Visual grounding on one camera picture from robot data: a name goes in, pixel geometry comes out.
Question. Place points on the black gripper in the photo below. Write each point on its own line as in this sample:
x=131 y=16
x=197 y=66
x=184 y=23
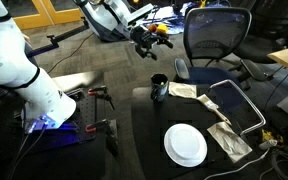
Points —
x=142 y=36

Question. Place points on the yellow highlighter marker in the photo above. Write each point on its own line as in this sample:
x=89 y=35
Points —
x=163 y=83

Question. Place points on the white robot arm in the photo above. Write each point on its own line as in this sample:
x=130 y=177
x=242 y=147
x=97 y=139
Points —
x=4 y=60

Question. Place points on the black speckled cup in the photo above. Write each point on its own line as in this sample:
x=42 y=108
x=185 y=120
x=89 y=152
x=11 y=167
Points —
x=157 y=91

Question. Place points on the yellow block object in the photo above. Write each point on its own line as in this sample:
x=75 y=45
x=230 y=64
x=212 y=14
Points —
x=162 y=29

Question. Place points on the orange round object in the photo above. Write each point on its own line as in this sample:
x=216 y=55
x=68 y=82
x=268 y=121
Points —
x=152 y=28

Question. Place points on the blue plastic sheet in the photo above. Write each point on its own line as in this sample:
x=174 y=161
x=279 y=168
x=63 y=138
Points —
x=174 y=20

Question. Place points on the crumpled paper napkin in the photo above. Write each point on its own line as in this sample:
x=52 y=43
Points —
x=229 y=141
x=183 y=90

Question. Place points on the blue seat mesh office chair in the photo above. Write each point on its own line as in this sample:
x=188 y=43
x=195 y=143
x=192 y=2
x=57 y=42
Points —
x=217 y=33

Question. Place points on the white bristle paint brush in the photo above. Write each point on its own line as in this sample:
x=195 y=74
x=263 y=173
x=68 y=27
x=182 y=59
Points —
x=212 y=106

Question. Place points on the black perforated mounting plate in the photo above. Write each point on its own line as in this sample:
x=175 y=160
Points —
x=84 y=113

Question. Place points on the white round plate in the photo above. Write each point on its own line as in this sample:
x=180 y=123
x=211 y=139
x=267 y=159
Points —
x=185 y=145

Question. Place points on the black office chair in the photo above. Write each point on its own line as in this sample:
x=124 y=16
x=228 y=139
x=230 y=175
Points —
x=277 y=26

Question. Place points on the light wooden desk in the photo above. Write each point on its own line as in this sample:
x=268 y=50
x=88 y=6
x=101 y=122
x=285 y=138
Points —
x=287 y=58

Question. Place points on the yellow black plug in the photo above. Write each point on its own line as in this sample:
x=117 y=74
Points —
x=270 y=136

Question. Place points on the white power adapter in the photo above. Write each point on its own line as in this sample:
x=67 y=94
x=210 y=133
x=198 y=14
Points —
x=268 y=144

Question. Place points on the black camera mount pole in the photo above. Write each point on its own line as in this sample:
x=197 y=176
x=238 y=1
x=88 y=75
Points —
x=55 y=40

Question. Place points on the silver metal tube frame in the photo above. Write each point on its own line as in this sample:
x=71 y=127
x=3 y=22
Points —
x=250 y=103

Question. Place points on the yellow wooden door frame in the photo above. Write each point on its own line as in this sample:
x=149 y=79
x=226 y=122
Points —
x=44 y=18

